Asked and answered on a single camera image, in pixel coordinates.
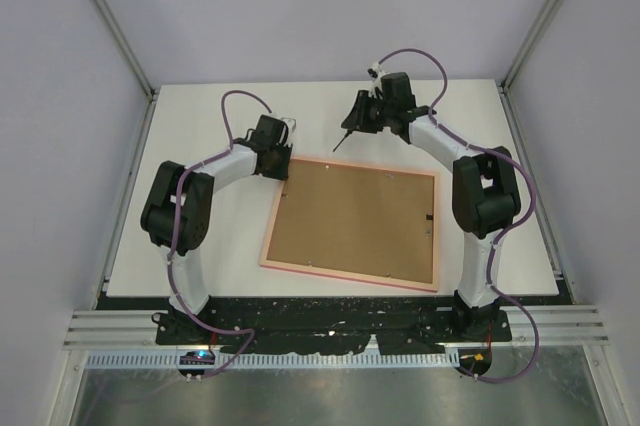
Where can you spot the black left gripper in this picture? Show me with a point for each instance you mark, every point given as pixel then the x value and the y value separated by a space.
pixel 282 174

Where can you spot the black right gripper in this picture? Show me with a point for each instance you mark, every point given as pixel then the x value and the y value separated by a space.
pixel 363 100

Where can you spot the red handled screwdriver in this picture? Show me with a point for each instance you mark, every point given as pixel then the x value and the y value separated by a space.
pixel 342 140

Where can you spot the pink picture frame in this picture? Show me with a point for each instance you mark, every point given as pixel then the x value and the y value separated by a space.
pixel 356 222

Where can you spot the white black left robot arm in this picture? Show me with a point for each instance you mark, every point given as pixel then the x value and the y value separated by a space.
pixel 177 214

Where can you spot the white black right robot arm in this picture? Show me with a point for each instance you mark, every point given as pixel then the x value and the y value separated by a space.
pixel 485 196

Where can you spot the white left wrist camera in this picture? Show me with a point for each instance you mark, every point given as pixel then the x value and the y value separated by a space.
pixel 290 128

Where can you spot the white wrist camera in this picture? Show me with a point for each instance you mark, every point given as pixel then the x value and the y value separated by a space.
pixel 376 72
pixel 290 128

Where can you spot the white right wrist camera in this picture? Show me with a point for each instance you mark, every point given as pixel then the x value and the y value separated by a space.
pixel 376 72

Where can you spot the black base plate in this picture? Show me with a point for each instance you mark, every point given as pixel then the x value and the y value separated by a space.
pixel 327 326

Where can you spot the white slotted cable duct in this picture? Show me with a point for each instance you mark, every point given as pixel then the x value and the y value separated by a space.
pixel 370 358

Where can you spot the right aluminium corner post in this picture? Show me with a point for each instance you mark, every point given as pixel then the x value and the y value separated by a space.
pixel 535 33

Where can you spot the aluminium corner post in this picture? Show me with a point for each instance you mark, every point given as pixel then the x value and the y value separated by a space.
pixel 535 33
pixel 121 42

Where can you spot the aluminium front rail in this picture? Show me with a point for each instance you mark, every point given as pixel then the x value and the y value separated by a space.
pixel 110 330

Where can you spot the left aluminium corner post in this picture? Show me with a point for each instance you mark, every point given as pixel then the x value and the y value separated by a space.
pixel 121 42

